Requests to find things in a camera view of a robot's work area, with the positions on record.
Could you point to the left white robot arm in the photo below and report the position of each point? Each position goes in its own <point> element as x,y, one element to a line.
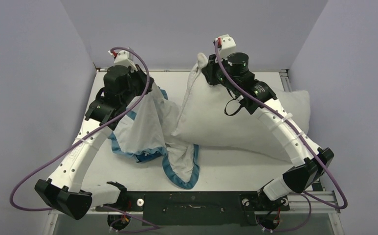
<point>63,190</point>

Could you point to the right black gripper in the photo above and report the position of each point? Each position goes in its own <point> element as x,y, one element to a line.
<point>209,70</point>

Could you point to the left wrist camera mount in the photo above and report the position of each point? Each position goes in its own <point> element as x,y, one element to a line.
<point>123,58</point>

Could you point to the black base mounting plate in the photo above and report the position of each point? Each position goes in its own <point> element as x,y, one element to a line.
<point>196,217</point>

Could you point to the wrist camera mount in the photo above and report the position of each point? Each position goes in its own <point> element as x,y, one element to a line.
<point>226,46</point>
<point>123,58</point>

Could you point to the aluminium rail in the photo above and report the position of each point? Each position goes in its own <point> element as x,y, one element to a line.
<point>315,202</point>
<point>284,76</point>

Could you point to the white knob on plate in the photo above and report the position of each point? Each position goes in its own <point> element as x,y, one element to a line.
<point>140,202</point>

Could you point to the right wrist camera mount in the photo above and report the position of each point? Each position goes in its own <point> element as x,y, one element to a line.
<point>226,46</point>

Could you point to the aluminium front rail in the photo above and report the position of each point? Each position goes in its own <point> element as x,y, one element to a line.
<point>315,202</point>

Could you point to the white pillowcase with blue trim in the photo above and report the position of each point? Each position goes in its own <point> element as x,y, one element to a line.
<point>145,133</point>

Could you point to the aluminium right side rail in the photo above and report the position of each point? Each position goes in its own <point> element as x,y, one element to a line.
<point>284,76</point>

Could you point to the white pillow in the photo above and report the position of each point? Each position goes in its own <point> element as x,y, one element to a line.
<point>202,120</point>

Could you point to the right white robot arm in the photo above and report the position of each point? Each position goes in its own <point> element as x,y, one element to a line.
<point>310,161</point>

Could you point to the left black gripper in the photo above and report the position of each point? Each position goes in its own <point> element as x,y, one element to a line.
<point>142,78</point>

